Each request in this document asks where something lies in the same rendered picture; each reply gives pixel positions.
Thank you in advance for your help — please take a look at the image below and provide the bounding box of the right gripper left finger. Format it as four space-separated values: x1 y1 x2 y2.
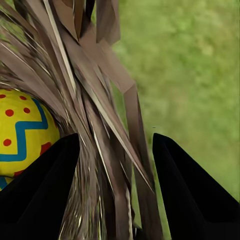
0 133 80 240

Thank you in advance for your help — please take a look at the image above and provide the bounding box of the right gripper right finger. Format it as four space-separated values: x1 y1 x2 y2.
152 133 240 240

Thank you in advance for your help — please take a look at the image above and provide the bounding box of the wicker basket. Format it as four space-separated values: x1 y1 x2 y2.
0 0 165 240

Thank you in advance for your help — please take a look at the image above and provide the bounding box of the easter egg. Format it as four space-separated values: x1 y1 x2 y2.
0 176 14 191
0 89 61 179

